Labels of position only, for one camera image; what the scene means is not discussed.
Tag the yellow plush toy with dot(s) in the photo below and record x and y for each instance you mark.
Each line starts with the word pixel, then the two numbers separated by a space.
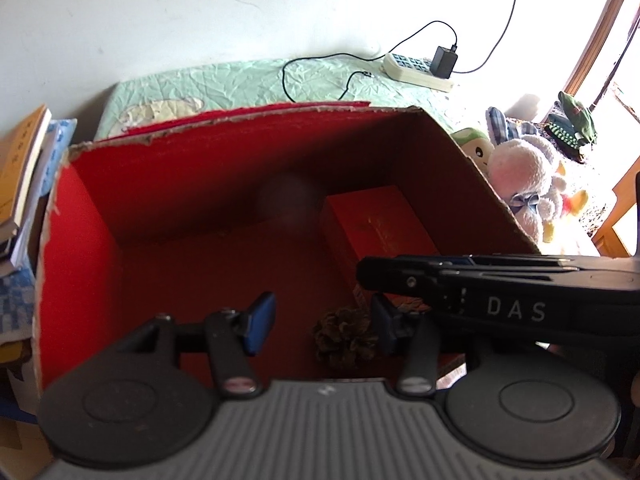
pixel 570 205

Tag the wooden window frame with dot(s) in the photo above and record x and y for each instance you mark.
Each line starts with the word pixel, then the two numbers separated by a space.
pixel 595 30

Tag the small red gift box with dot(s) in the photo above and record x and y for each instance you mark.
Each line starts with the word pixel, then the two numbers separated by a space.
pixel 375 230

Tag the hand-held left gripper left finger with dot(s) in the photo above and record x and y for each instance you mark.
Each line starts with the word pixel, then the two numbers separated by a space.
pixel 260 322

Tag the brown pine cone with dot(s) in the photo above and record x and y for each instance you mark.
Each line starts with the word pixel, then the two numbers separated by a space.
pixel 345 340

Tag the white plush bunny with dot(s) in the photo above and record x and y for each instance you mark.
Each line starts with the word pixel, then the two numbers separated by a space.
pixel 517 170

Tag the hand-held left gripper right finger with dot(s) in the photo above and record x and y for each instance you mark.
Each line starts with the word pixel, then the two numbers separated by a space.
pixel 382 327

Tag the blue patterned bag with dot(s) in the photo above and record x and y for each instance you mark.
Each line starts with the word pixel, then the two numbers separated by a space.
pixel 15 305

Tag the green capped plush toy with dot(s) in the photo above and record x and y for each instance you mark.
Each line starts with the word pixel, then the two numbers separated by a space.
pixel 472 147

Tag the red cardboard lid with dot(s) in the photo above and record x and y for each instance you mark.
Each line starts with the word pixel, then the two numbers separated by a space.
pixel 300 106

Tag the large red cardboard box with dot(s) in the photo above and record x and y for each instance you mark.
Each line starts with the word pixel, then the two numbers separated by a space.
pixel 200 185

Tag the dark green plush toy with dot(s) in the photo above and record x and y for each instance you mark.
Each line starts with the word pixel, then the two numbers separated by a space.
pixel 575 120

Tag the blue white booklet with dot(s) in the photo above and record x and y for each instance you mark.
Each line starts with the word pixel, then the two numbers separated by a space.
pixel 57 150

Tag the wooden chair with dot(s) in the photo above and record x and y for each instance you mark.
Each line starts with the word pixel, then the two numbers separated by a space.
pixel 617 220

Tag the white power strip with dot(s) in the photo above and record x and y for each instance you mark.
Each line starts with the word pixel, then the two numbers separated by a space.
pixel 405 71

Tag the stack of books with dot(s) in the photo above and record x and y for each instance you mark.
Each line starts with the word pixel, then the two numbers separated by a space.
pixel 20 165

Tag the black power adapter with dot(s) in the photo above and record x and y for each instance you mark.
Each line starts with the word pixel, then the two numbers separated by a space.
pixel 444 61

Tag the green printed bedsheet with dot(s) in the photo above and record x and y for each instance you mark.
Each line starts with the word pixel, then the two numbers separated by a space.
pixel 225 80

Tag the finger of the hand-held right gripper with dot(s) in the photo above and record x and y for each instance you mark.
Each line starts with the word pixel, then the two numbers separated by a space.
pixel 525 262
pixel 395 280

